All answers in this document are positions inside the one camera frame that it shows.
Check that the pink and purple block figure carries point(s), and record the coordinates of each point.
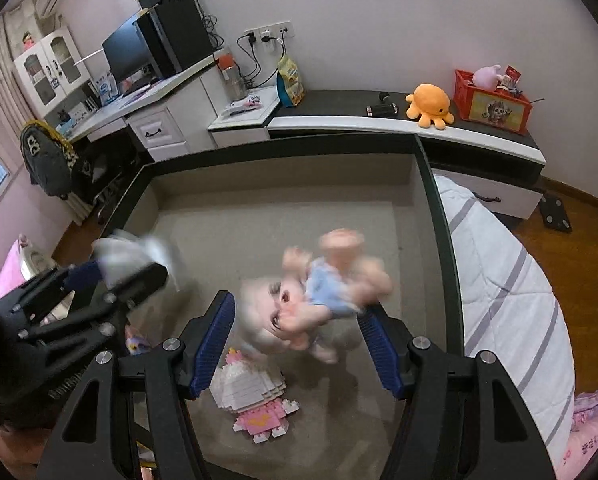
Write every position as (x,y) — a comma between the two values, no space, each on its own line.
(136,344)

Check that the water bottle with orange cap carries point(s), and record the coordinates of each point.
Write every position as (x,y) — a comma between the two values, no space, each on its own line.
(234,80)

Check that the pink plush toy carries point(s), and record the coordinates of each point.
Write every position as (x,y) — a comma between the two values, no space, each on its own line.
(486,76)

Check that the clear wet wipes packet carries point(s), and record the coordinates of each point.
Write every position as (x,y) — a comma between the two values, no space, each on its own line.
(129,255)

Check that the white and pink block figure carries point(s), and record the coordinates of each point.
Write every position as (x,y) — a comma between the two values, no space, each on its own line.
(249,390)

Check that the pink pig doll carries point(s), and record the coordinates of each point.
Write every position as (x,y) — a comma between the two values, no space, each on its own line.
(324,290)

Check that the dark-rimmed grey tray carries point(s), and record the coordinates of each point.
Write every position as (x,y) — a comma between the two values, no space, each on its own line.
(279,230)

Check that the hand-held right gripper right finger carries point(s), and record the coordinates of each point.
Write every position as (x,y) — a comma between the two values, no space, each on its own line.
(379,355)

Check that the white glass-door cabinet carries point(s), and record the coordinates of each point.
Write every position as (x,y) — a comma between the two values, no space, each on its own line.
(44,65)

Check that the black cylindrical device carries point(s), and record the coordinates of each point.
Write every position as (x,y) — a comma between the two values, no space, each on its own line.
(381,109)

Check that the pink patterned blanket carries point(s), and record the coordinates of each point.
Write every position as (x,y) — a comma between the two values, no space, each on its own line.
(589,425)

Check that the small red figurine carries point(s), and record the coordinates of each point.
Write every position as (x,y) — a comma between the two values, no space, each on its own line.
(28,40)

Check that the person's left forearm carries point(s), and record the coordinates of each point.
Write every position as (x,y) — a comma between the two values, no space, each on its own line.
(14,455)

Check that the black floor scale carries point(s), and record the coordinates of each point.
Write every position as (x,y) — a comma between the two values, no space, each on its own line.
(554,212)

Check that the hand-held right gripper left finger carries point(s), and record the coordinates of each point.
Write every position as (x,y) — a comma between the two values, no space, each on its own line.
(214,345)

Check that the orange octopus plush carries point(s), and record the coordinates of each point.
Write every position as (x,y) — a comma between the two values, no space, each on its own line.
(429,102)

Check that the red printed crate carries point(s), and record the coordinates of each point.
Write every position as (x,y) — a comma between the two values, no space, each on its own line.
(494,110)

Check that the blue and white box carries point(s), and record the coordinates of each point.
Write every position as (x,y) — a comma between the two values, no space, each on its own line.
(106,89)

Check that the black and white low bench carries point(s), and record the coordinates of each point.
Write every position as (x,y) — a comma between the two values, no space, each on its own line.
(329,102)

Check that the dark grey jacket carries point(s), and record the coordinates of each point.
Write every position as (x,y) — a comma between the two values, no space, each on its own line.
(44,160)

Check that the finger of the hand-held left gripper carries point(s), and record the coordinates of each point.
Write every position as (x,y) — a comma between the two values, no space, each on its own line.
(139,282)
(81,276)

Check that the white low cabinet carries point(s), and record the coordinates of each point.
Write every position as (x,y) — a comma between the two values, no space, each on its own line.
(249,122)

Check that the pink pillow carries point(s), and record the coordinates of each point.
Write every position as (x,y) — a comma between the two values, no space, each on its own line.
(9,275)

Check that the white wall outlet strip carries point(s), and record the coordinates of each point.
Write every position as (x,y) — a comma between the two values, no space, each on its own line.
(279,30)

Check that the white desk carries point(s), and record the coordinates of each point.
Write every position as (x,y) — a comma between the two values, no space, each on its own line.
(199,95)

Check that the blue and yellow snack bag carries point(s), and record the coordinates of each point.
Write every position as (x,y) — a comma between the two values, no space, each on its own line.
(291,80)

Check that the black office chair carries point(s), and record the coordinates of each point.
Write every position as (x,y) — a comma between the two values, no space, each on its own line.
(104,170)

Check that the red card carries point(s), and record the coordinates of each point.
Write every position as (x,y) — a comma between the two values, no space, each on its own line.
(514,72)

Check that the black computer monitor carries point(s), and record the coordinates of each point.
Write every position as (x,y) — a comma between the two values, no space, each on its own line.
(129,45)

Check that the pink and white packet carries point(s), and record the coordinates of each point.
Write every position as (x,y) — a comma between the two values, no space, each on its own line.
(244,103)

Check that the black computer tower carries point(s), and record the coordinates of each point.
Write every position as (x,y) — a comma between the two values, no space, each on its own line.
(179,35)

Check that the beige curtain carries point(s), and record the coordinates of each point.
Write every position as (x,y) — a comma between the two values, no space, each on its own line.
(4,60)

